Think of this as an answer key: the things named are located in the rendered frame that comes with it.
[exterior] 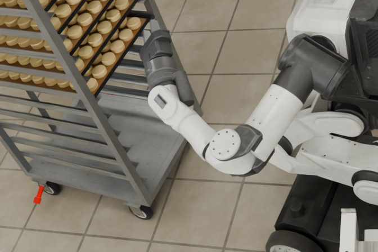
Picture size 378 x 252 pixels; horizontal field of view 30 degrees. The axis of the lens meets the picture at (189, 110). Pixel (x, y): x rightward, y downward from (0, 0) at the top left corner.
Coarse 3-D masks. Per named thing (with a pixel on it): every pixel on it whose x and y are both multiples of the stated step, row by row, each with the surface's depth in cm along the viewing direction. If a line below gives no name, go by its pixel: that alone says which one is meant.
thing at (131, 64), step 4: (124, 60) 283; (128, 60) 282; (132, 60) 280; (136, 60) 279; (140, 60) 278; (120, 64) 285; (124, 64) 284; (128, 64) 283; (132, 64) 283; (136, 64) 281; (140, 64) 280; (124, 68) 283; (128, 68) 282; (132, 68) 281; (136, 68) 280; (140, 68) 279; (144, 68) 279
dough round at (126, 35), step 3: (123, 30) 249; (126, 30) 249; (129, 30) 248; (120, 33) 249; (123, 33) 248; (126, 33) 248; (129, 33) 247; (132, 33) 248; (120, 36) 248; (123, 36) 247; (126, 36) 247; (129, 36) 247; (132, 36) 248; (120, 39) 248; (123, 39) 247; (126, 39) 247; (129, 39) 248
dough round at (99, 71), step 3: (96, 66) 240; (99, 66) 240; (102, 66) 239; (93, 69) 240; (96, 69) 239; (99, 69) 239; (102, 69) 238; (105, 69) 238; (93, 72) 238; (96, 72) 238; (99, 72) 238; (102, 72) 237; (105, 72) 238; (93, 75) 238; (96, 75) 237; (99, 75) 237; (102, 75) 238; (96, 78) 239; (99, 78) 239
